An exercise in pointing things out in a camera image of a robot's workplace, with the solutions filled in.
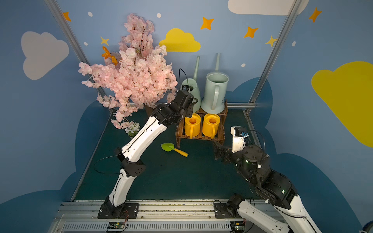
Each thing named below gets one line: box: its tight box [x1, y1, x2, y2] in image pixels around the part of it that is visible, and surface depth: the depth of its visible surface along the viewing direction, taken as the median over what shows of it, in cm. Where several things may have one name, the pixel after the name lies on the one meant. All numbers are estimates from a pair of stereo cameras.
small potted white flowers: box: [124, 121, 141, 140], surface depth 95 cm
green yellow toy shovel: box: [160, 142, 189, 158], surface depth 98 cm
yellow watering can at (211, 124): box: [202, 113, 221, 139], surface depth 82 cm
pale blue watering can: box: [201, 52, 230, 115], surface depth 73 cm
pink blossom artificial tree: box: [78, 13, 178, 129], surface depth 72 cm
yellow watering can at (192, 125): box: [184, 113, 202, 140], surface depth 81 cm
